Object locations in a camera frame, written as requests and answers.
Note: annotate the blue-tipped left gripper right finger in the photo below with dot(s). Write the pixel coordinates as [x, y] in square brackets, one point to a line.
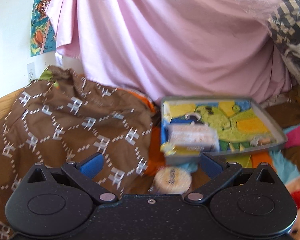
[221, 176]

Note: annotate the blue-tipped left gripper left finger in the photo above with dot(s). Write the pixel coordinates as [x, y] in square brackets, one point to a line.
[81, 176]

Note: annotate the white orange snack packet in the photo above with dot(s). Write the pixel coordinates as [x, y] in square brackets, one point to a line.
[193, 137]

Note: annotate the round rice cracker packet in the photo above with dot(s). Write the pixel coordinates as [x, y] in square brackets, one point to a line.
[171, 180]

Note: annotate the grey tin tray cartoon print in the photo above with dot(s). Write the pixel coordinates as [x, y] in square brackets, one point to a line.
[243, 126]

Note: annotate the brown PF patterned cloth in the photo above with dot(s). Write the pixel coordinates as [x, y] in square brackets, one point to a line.
[63, 117]

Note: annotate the pink fabric sheet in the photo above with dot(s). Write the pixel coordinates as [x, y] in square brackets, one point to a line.
[170, 47]

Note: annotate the white wall socket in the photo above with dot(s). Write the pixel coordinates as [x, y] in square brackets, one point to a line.
[31, 71]

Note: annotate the colourful cartoon wall poster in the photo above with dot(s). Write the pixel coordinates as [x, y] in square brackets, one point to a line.
[42, 38]

